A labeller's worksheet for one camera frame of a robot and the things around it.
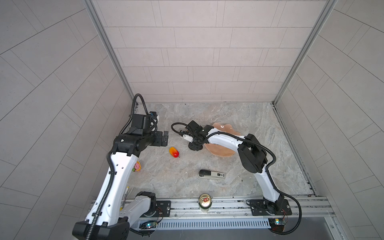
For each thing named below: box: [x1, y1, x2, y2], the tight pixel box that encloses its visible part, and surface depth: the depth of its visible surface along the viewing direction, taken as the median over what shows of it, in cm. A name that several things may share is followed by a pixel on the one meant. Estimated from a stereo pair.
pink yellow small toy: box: [132, 161, 142, 172], surface depth 82 cm
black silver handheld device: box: [198, 169, 226, 180], surface depth 81 cm
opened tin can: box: [198, 193, 212, 213], surface depth 66 cm
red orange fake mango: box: [169, 146, 180, 158], surface depth 89 cm
